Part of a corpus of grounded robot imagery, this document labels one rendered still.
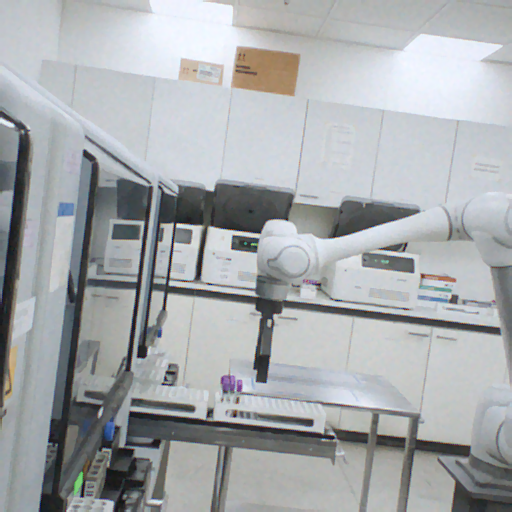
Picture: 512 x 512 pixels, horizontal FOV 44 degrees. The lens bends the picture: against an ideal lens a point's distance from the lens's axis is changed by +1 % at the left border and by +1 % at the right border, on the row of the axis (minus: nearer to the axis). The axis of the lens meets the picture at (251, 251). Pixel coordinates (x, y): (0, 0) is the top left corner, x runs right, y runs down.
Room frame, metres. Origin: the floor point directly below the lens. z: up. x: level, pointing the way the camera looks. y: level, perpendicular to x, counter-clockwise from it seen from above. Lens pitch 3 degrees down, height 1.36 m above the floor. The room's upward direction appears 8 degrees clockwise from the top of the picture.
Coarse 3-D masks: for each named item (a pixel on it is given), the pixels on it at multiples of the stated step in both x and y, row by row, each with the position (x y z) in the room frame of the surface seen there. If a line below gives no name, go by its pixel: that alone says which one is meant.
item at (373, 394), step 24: (240, 360) 2.36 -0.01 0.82; (264, 384) 2.06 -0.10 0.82; (288, 384) 2.10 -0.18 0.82; (312, 384) 2.15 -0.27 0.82; (336, 384) 2.19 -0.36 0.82; (360, 384) 2.24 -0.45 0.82; (384, 384) 2.29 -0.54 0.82; (360, 408) 1.97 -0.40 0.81; (384, 408) 1.97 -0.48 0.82; (408, 408) 2.01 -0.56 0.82; (408, 432) 1.99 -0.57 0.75; (408, 456) 1.98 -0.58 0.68; (216, 480) 2.36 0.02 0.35; (408, 480) 1.98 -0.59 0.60; (216, 504) 2.34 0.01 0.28; (240, 504) 2.36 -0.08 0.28; (264, 504) 2.38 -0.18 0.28; (360, 504) 2.41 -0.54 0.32
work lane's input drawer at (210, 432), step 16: (128, 416) 1.63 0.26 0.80; (144, 416) 1.63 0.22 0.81; (160, 416) 1.63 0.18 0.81; (176, 416) 1.64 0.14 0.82; (208, 416) 1.67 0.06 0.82; (128, 432) 1.62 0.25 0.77; (144, 432) 1.62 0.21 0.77; (160, 432) 1.62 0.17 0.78; (176, 432) 1.62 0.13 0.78; (192, 432) 1.63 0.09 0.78; (208, 432) 1.63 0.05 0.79; (224, 432) 1.63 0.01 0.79; (240, 432) 1.63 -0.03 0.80; (256, 432) 1.64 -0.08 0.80; (272, 432) 1.65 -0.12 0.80; (288, 432) 1.65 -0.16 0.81; (304, 432) 1.65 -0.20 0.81; (256, 448) 1.63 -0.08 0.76; (272, 448) 1.64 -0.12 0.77; (288, 448) 1.64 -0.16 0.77; (304, 448) 1.64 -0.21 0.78; (320, 448) 1.64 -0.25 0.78; (336, 448) 1.65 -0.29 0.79
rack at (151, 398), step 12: (144, 384) 1.73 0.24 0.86; (156, 384) 1.73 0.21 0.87; (132, 396) 1.63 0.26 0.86; (144, 396) 1.64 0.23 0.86; (156, 396) 1.64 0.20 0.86; (168, 396) 1.65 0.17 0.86; (180, 396) 1.66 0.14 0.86; (192, 396) 1.68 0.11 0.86; (204, 396) 1.68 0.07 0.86; (132, 408) 1.63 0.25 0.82; (144, 408) 1.64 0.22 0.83; (156, 408) 1.71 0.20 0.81; (168, 408) 1.72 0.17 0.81; (180, 408) 1.73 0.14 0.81; (192, 408) 1.74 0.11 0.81; (204, 408) 1.64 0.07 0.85
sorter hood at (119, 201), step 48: (96, 144) 1.33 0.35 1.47; (96, 192) 0.76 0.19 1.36; (144, 192) 1.24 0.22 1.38; (96, 240) 0.81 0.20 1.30; (144, 240) 1.34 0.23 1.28; (96, 288) 0.85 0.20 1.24; (96, 336) 0.90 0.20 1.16; (96, 384) 0.95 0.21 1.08; (96, 432) 0.97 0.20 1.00; (48, 480) 0.79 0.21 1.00
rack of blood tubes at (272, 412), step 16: (240, 400) 1.70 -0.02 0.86; (256, 400) 1.72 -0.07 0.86; (272, 400) 1.73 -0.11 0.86; (224, 416) 1.65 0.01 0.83; (240, 416) 1.68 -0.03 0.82; (256, 416) 1.69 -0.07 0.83; (272, 416) 1.75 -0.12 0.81; (288, 416) 1.75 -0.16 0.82; (304, 416) 1.66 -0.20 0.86; (320, 416) 1.66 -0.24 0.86
